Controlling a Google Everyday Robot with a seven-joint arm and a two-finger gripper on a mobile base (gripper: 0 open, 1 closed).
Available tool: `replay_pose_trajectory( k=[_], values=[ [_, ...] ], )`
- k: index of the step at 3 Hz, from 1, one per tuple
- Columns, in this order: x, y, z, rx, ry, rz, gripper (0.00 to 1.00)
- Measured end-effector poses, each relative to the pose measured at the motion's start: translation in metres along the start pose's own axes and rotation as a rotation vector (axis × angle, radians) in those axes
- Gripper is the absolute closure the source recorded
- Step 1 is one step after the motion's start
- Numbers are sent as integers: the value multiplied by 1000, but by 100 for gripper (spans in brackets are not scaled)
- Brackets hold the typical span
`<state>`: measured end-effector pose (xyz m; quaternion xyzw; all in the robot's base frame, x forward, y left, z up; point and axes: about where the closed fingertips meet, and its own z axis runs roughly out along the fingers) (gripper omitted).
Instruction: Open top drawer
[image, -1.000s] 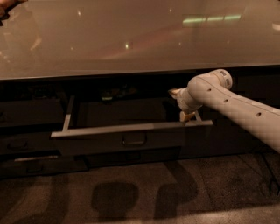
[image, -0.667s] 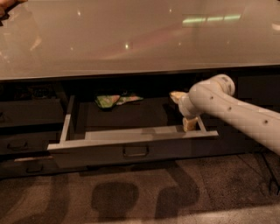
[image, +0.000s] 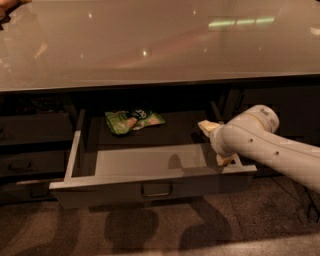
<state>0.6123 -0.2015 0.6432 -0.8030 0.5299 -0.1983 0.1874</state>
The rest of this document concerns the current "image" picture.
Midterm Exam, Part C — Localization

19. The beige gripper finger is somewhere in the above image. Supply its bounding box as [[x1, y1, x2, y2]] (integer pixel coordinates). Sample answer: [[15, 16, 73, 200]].
[[216, 154, 236, 166], [198, 120, 221, 138]]

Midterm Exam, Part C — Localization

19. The dark grey cabinet door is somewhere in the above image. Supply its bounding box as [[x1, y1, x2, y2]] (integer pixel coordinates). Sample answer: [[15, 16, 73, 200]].
[[221, 79, 320, 179]]

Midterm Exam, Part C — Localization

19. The green snack bag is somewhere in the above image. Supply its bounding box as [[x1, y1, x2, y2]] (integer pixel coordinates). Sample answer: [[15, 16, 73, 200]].
[[105, 108, 165, 135]]

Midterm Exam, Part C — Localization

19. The grey counter cabinet frame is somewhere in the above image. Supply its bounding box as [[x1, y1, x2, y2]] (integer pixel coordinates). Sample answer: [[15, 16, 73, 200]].
[[0, 73, 320, 206]]

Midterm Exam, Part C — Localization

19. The person hand at corner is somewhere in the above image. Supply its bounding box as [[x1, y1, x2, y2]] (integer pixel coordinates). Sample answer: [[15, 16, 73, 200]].
[[0, 0, 31, 20]]

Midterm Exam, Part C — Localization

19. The dark grey drawer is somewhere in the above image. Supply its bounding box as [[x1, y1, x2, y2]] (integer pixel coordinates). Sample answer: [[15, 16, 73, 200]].
[[50, 110, 257, 208], [0, 179, 55, 205], [0, 150, 65, 177], [0, 113, 73, 146]]

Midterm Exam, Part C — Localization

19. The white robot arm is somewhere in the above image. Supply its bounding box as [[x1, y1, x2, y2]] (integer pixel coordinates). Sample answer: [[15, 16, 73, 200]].
[[198, 105, 320, 193]]

